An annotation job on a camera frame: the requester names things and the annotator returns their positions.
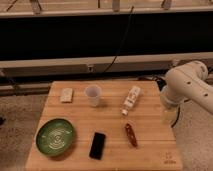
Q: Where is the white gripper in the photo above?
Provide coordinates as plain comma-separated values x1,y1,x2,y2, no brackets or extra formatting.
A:
162,107,177,125

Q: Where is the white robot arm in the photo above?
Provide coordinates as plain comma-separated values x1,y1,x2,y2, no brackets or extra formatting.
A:
160,61,213,125

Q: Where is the white plastic bottle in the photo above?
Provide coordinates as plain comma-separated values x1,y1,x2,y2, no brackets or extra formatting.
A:
122,86,141,116

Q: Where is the black smartphone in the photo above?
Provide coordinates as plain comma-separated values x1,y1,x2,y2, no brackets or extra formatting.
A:
89,132,106,160

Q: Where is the green patterned plate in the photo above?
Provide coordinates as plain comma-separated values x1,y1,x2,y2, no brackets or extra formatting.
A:
36,118,76,157

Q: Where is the black hanging cable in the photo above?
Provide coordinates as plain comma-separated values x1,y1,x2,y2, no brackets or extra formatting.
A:
101,5,135,74

